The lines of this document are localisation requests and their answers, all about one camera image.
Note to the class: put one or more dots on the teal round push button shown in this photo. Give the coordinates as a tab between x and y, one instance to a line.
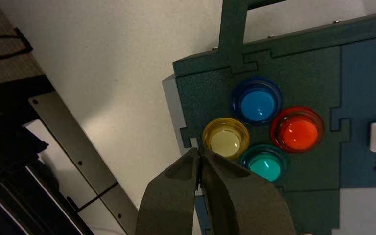
265	167

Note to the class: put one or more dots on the black metal frame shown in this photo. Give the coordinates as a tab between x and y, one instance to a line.
6	146

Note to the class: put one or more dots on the dark modular control box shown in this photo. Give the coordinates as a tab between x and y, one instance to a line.
304	71

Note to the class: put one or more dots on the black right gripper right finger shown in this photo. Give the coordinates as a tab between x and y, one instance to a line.
243	207

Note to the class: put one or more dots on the blue round push button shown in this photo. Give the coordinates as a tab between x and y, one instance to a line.
257	105

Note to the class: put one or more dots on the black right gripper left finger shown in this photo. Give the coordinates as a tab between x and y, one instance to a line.
168	207

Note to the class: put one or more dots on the yellow round push button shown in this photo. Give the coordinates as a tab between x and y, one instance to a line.
225	141

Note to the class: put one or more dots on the red round push button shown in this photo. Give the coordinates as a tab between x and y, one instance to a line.
298	131

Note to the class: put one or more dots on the grey metal bar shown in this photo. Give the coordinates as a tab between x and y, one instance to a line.
77	146

